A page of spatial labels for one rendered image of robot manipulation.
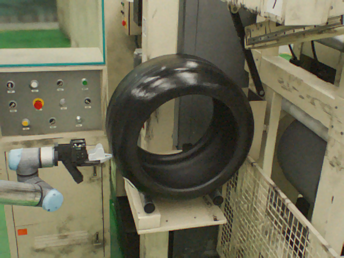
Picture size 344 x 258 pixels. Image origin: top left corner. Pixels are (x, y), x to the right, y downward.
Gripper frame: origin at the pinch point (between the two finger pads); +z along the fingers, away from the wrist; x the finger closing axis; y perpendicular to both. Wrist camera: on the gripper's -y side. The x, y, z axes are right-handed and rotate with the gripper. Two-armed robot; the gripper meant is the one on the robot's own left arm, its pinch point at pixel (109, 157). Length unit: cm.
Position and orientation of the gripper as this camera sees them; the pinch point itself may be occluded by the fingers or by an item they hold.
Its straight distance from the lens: 163.7
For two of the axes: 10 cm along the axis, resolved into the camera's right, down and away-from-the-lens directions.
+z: 9.7, -0.5, 2.4
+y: 0.5, -9.2, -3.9
